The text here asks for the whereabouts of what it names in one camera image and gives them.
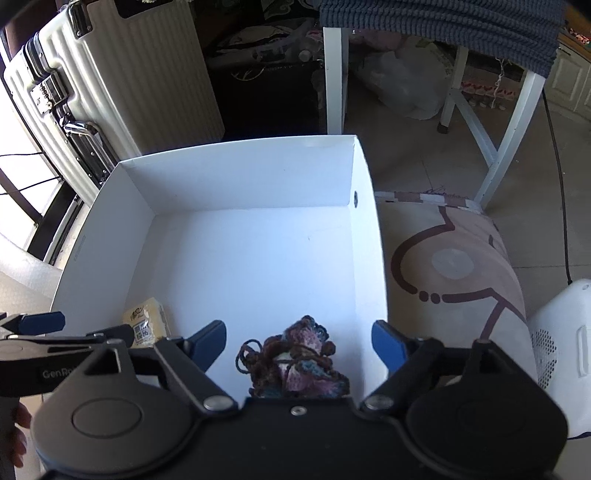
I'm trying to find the white table frame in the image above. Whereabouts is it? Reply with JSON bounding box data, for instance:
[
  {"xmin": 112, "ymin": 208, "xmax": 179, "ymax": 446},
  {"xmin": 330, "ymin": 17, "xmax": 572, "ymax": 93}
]
[{"xmin": 323, "ymin": 27, "xmax": 548, "ymax": 213}]

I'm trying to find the printed blanket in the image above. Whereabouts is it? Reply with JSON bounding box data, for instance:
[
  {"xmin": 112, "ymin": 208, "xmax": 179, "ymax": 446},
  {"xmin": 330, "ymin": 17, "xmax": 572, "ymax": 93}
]
[{"xmin": 375, "ymin": 190, "xmax": 539, "ymax": 384}]

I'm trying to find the white quilted cloth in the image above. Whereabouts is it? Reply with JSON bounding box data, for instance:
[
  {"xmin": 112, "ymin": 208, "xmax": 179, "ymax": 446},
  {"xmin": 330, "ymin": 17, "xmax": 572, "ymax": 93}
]
[{"xmin": 0, "ymin": 231, "xmax": 63, "ymax": 324}]

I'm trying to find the white plastic appliance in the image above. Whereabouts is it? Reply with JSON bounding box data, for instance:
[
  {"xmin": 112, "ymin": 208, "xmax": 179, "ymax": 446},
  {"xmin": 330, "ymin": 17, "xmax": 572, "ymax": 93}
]
[{"xmin": 526, "ymin": 278, "xmax": 591, "ymax": 439}]

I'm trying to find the thin black wire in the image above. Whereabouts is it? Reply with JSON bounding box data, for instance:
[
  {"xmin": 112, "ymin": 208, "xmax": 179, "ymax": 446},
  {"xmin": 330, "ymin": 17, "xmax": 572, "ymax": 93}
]
[{"xmin": 0, "ymin": 151, "xmax": 63, "ymax": 197}]

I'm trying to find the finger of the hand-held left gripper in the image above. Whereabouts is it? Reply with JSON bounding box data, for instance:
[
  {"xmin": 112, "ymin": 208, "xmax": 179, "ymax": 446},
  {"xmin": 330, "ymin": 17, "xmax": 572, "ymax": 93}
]
[
  {"xmin": 85, "ymin": 324, "xmax": 136, "ymax": 347},
  {"xmin": 0, "ymin": 311, "xmax": 66, "ymax": 337}
]

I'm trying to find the black cable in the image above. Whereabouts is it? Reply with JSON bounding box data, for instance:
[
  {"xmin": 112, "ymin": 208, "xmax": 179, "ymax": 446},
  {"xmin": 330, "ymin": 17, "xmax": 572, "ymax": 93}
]
[{"xmin": 542, "ymin": 88, "xmax": 575, "ymax": 284}]

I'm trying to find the white ribbed suitcase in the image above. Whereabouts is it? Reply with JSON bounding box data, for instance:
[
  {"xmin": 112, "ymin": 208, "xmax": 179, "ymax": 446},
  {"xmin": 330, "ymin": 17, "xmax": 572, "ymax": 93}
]
[{"xmin": 4, "ymin": 0, "xmax": 225, "ymax": 206}]

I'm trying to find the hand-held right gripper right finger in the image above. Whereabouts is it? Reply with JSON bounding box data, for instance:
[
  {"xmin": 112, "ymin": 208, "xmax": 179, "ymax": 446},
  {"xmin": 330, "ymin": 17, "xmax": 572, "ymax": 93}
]
[{"xmin": 359, "ymin": 320, "xmax": 522, "ymax": 414}]

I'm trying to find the person's left hand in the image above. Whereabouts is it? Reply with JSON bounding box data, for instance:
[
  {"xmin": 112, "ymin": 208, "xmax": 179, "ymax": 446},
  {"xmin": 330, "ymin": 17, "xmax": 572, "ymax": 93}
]
[{"xmin": 13, "ymin": 401, "xmax": 34, "ymax": 468}]

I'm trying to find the row of pink slippers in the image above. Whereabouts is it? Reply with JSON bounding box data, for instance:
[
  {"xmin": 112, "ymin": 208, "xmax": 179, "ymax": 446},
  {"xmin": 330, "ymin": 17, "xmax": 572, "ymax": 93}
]
[{"xmin": 462, "ymin": 78, "xmax": 518, "ymax": 110}]

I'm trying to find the clear plastic bag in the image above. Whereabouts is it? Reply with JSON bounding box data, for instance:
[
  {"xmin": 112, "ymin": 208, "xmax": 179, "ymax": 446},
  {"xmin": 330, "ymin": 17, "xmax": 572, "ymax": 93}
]
[{"xmin": 358, "ymin": 46, "xmax": 446, "ymax": 121}]

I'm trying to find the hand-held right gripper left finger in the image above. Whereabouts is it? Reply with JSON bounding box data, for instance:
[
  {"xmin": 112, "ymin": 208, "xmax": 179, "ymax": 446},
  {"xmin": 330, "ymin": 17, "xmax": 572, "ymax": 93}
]
[{"xmin": 74, "ymin": 320, "xmax": 240, "ymax": 414}]

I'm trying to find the black box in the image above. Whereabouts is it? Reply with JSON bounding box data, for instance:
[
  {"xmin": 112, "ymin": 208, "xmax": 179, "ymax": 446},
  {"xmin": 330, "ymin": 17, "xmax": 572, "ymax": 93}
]
[{"xmin": 208, "ymin": 60, "xmax": 324, "ymax": 139}]

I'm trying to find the white cabinet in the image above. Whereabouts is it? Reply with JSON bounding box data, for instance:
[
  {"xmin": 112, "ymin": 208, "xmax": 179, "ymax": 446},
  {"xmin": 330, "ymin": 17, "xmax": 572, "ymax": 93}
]
[{"xmin": 554, "ymin": 37, "xmax": 591, "ymax": 125}]

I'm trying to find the black window frame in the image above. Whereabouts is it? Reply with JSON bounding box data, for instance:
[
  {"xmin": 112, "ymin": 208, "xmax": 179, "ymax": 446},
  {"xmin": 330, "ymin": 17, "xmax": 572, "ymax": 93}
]
[{"xmin": 0, "ymin": 166, "xmax": 84, "ymax": 268}]

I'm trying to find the white cardboard box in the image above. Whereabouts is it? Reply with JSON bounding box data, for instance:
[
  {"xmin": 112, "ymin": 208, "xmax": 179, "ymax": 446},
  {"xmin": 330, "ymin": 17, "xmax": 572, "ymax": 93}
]
[{"xmin": 50, "ymin": 134, "xmax": 389, "ymax": 402}]

